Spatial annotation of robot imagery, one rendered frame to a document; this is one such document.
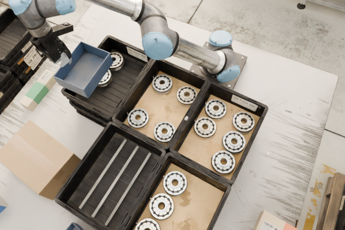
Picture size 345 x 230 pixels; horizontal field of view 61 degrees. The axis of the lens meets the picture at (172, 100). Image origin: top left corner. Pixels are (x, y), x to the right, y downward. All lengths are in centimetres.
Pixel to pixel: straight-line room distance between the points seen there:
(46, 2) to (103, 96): 63
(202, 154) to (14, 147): 87
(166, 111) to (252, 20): 174
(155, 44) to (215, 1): 198
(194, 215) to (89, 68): 77
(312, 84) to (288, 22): 132
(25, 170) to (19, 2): 75
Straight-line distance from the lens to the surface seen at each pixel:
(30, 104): 175
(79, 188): 140
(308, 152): 161
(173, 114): 143
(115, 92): 153
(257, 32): 288
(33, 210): 160
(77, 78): 132
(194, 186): 132
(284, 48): 282
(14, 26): 256
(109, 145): 142
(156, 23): 120
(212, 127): 137
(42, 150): 148
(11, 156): 154
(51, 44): 121
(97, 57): 136
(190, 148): 136
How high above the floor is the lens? 212
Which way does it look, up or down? 62 degrees down
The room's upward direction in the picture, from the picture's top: 5 degrees counter-clockwise
